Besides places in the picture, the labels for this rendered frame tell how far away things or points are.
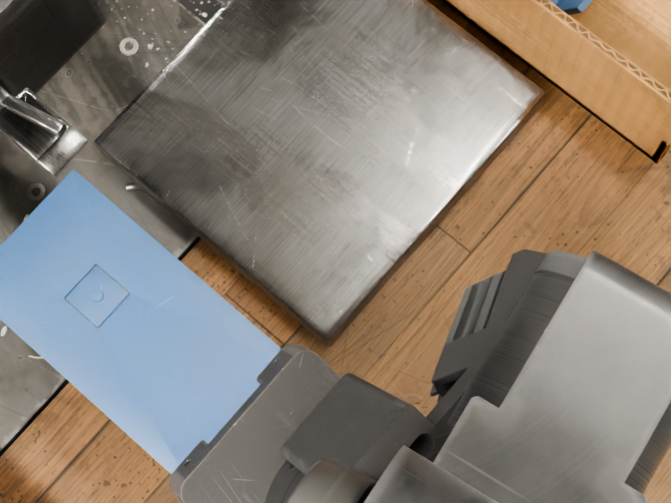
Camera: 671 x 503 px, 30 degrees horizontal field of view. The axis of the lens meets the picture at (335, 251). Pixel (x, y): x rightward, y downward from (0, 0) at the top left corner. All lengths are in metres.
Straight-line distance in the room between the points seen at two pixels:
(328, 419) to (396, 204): 0.24
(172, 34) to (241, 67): 0.05
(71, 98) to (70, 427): 0.18
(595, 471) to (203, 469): 0.14
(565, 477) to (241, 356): 0.25
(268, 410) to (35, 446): 0.25
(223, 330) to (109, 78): 0.20
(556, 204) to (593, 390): 0.34
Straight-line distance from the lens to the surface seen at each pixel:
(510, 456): 0.32
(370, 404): 0.39
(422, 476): 0.27
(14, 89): 0.67
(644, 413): 0.32
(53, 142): 0.59
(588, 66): 0.63
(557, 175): 0.66
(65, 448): 0.64
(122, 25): 0.70
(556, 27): 0.62
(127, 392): 0.54
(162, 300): 0.55
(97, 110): 0.68
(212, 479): 0.42
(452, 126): 0.64
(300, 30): 0.66
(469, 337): 0.41
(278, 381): 0.42
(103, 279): 0.56
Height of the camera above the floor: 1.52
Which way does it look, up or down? 75 degrees down
